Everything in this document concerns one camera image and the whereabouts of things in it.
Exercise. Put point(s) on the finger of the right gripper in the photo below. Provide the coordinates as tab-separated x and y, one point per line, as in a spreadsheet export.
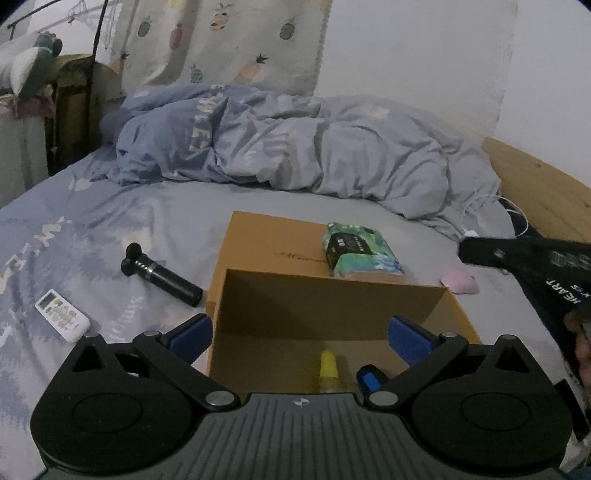
520	254

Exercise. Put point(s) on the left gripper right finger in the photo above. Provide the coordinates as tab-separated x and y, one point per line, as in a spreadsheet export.
430	358

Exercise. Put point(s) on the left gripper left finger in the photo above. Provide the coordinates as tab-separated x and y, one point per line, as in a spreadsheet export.
170	357

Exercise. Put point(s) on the blue black electric shaver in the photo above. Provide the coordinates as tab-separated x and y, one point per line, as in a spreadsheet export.
370	379

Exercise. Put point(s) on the yellow spray bottle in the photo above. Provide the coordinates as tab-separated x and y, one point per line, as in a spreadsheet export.
328	376

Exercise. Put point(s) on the green tissue pack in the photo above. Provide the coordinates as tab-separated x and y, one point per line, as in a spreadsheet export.
360	253

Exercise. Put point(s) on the brown cardboard box lid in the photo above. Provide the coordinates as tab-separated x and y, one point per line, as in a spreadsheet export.
268	244

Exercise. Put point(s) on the black printed pillow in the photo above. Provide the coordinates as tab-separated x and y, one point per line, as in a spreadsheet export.
564	312

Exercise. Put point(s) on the wooden headboard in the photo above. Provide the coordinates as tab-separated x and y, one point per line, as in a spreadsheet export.
556	204

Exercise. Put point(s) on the pink computer mouse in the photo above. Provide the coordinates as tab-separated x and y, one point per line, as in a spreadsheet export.
460	282

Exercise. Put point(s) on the black cylindrical handheld device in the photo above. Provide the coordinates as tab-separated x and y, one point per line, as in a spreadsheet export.
137	263

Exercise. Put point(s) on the brown cardboard box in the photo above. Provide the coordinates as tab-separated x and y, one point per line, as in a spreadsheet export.
270	329

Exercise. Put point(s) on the white remote control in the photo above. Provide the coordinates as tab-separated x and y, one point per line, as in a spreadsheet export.
69	322

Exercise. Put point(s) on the grey patterned bed sheet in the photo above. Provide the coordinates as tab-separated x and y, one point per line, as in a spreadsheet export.
93	409

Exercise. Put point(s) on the grey blue duvet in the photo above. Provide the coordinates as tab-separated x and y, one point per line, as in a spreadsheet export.
363	147

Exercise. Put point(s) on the brown bedside cabinet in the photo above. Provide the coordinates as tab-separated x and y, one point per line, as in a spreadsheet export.
83	89

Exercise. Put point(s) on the pineapple print curtain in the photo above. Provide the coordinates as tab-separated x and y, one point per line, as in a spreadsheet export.
270	44

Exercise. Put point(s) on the white green plush toy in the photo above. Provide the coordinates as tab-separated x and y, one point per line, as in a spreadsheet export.
26	63

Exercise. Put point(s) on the black clothes rack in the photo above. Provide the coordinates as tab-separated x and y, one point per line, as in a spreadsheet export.
41	105

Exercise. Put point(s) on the white charger with cable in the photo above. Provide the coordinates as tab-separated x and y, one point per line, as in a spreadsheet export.
493	216

